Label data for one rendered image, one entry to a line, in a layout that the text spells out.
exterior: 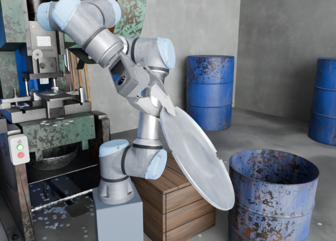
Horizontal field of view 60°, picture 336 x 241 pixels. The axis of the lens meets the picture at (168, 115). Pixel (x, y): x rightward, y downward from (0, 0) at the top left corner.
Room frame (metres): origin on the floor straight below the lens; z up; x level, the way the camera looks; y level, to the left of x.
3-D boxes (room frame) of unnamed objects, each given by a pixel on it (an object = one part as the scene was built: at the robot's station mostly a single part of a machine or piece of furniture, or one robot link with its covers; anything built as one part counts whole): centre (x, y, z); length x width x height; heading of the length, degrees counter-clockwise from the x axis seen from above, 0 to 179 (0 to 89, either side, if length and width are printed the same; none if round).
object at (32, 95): (1.72, 0.74, 0.76); 0.15 x 0.09 x 0.05; 129
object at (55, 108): (1.59, 0.63, 0.72); 0.25 x 0.14 x 0.14; 39
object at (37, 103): (1.73, 0.74, 0.72); 0.20 x 0.16 x 0.03; 129
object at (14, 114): (1.72, 0.74, 0.68); 0.45 x 0.30 x 0.06; 129
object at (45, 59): (1.69, 0.71, 1.04); 0.17 x 0.15 x 0.30; 39
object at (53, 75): (1.73, 0.74, 0.86); 0.20 x 0.16 x 0.05; 129
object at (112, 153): (1.09, 0.21, 0.62); 0.13 x 0.12 x 0.14; 71
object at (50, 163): (1.72, 0.74, 0.36); 0.34 x 0.34 x 0.10
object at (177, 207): (1.56, -0.01, 0.18); 0.40 x 0.38 x 0.35; 36
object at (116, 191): (1.09, 0.21, 0.50); 0.15 x 0.15 x 0.10
